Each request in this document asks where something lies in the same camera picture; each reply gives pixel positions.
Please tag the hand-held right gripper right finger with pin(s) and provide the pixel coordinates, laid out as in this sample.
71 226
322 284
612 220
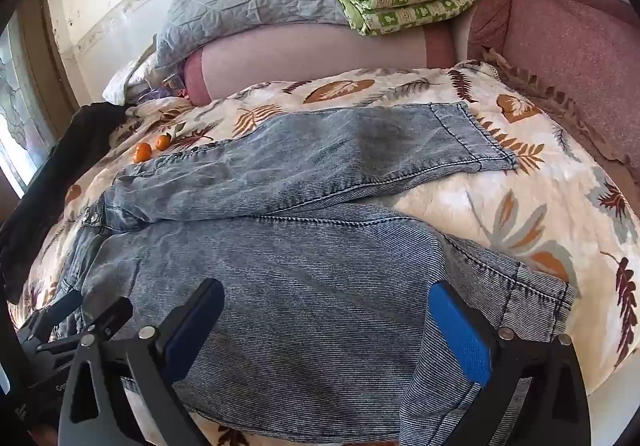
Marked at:
462 343

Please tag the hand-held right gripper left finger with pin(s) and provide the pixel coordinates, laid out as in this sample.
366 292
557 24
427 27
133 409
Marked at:
195 331

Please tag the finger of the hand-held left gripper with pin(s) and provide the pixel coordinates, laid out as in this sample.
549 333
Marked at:
107 318
52 313

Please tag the blue denim pants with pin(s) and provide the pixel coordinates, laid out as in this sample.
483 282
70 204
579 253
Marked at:
300 276

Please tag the black cloth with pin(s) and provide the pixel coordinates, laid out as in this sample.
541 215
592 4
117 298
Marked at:
50 186

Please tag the leaf-print blanket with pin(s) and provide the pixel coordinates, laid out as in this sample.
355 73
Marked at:
525 206

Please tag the orange tangerine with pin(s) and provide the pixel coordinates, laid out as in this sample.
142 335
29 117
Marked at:
141 152
162 142

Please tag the patterned glass window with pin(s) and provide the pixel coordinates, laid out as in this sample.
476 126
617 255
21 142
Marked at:
15 91

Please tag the white cloth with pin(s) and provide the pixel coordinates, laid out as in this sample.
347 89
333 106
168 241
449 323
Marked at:
120 86

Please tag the purple patterned cloth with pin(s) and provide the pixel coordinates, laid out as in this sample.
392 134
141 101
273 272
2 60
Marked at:
170 85

